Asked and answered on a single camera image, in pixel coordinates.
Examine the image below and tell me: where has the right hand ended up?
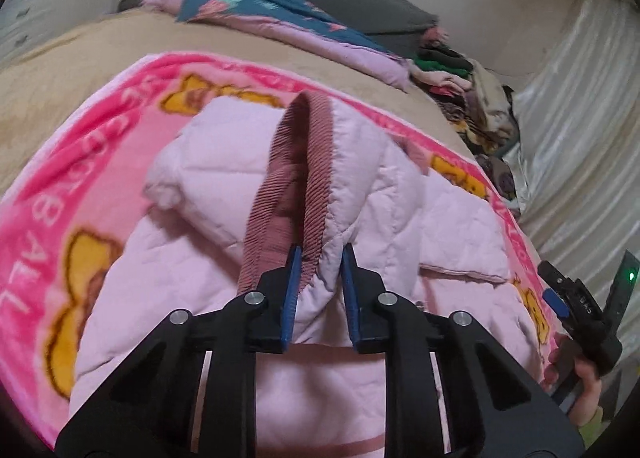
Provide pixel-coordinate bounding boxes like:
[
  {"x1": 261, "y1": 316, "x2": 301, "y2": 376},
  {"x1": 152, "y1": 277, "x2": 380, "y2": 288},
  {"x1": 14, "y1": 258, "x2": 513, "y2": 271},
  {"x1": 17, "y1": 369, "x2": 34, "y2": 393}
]
[{"x1": 541, "y1": 348, "x2": 602, "y2": 428}]

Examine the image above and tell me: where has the blue floral pink quilt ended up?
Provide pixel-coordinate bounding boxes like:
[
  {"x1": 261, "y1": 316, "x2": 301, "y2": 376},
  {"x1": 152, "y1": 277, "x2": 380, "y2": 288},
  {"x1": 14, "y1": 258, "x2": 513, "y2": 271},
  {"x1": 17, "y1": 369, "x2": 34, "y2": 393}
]
[{"x1": 140, "y1": 0, "x2": 409, "y2": 90}]

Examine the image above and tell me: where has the white satin curtain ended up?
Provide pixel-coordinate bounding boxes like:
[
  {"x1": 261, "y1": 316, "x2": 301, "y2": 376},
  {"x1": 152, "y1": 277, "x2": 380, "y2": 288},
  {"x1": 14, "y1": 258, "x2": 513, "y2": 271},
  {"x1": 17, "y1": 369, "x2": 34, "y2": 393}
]
[{"x1": 502, "y1": 0, "x2": 640, "y2": 309}]

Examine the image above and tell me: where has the beige bed cover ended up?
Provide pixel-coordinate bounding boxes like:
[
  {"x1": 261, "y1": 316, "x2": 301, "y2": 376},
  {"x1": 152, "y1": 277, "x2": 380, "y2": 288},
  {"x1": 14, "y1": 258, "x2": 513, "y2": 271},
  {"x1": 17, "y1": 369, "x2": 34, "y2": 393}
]
[{"x1": 1, "y1": 10, "x2": 471, "y2": 188}]

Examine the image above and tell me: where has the pile of folded clothes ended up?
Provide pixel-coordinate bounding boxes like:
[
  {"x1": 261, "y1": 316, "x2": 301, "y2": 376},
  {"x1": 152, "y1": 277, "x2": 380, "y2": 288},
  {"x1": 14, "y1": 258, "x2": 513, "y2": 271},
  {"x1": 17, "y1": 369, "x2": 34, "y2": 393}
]
[{"x1": 408, "y1": 26, "x2": 520, "y2": 210}]

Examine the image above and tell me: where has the pink quilted jacket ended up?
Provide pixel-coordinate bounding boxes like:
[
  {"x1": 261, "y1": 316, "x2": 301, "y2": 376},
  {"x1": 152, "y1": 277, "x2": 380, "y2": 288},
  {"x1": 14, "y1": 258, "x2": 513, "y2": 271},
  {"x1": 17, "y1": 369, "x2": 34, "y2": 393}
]
[{"x1": 70, "y1": 92, "x2": 541, "y2": 457}]

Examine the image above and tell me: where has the pink cartoon fleece blanket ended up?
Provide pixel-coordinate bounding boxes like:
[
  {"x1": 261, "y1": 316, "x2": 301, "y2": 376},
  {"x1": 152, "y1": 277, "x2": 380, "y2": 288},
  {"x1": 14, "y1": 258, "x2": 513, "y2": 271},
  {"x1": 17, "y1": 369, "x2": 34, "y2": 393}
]
[{"x1": 1, "y1": 52, "x2": 558, "y2": 447}]

